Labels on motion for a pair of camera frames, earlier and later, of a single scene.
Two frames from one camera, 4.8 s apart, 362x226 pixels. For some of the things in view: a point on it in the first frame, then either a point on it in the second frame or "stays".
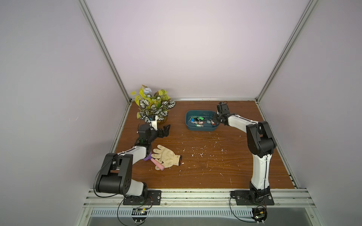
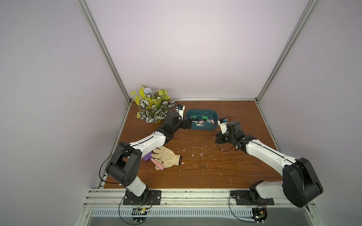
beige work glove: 166,157 stays
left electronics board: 139,214 stays
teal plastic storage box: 200,120 stays
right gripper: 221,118 to 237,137
